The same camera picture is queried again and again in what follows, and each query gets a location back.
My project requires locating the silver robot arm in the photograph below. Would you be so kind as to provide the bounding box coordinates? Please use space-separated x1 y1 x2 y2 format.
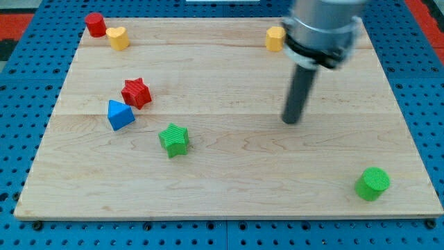
282 0 367 70

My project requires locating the wooden board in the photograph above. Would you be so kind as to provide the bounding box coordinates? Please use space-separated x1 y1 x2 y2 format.
14 18 443 221

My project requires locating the red cylinder block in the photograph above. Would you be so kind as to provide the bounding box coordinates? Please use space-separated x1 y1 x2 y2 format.
84 12 107 38

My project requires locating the red star block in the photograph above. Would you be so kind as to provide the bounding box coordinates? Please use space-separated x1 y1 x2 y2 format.
121 78 152 110

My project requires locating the green star block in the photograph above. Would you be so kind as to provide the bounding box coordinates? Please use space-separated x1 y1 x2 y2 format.
158 123 189 158

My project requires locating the yellow hexagon block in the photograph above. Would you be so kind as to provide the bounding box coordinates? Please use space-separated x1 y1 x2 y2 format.
265 26 286 52

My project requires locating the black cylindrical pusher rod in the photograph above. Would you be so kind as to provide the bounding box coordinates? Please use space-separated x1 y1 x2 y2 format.
282 65 318 124

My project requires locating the green cylinder block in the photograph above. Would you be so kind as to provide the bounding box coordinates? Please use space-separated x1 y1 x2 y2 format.
355 167 391 201

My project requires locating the yellow heart block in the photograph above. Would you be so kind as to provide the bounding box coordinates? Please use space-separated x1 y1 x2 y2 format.
106 26 130 51

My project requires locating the blue triangle block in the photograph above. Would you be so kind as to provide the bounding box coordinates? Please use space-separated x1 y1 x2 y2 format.
107 100 135 131

